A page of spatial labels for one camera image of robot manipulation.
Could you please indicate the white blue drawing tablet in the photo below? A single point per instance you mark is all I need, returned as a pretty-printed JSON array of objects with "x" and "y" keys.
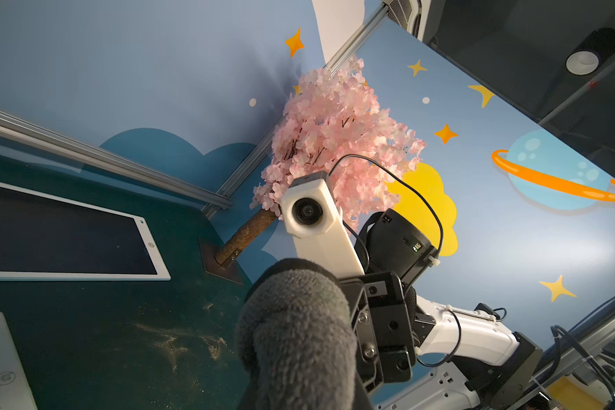
[{"x": 51, "y": 238}]

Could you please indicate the blue wiping cloth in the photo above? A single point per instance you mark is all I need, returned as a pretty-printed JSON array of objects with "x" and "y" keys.
[{"x": 295, "y": 340}]

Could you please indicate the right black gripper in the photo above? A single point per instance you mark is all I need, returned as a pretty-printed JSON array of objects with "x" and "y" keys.
[{"x": 381, "y": 323}]

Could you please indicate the pink cherry blossom tree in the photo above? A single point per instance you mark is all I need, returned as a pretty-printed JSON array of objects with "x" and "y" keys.
[{"x": 334, "y": 124}]

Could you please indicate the white frame drawing tablet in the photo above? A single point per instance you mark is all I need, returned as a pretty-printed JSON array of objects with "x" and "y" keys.
[{"x": 15, "y": 391}]

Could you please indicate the dark square tree base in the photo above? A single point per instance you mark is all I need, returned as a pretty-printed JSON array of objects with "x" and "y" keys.
[{"x": 221, "y": 263}]

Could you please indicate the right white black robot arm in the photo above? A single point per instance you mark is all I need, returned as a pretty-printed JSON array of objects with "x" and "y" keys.
[{"x": 474, "y": 360}]

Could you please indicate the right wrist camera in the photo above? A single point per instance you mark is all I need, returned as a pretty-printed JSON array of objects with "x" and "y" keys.
[{"x": 315, "y": 222}]

